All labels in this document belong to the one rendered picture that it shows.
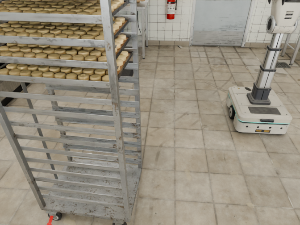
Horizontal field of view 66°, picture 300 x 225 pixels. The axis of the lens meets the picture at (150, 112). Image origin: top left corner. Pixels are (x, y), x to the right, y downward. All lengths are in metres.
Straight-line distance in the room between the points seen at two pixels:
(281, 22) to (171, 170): 1.60
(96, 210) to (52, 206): 0.31
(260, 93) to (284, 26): 0.68
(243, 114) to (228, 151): 0.41
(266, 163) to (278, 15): 1.31
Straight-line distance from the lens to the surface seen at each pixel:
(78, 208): 1.82
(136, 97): 1.53
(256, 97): 2.72
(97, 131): 1.20
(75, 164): 1.44
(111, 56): 0.93
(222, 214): 1.97
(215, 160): 2.31
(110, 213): 1.75
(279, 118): 2.64
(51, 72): 1.19
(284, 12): 2.42
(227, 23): 5.01
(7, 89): 3.43
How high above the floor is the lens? 1.62
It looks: 35 degrees down
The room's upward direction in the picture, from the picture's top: straight up
